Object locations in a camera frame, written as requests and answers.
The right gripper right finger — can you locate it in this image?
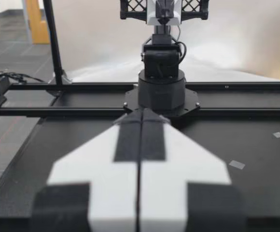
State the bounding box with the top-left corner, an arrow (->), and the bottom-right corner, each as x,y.
140,108 -> 249,232

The yellow wooden furniture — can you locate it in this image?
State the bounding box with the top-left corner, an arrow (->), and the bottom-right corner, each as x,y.
25,0 -> 51,45

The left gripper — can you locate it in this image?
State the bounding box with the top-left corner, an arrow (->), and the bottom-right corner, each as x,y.
119,0 -> 210,26

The black frame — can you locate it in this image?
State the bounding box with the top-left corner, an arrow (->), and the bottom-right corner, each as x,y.
0,0 -> 280,119

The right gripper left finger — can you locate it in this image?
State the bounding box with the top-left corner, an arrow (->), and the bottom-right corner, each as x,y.
32,108 -> 143,232

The black cable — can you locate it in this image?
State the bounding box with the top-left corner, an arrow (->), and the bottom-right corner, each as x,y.
0,71 -> 46,84

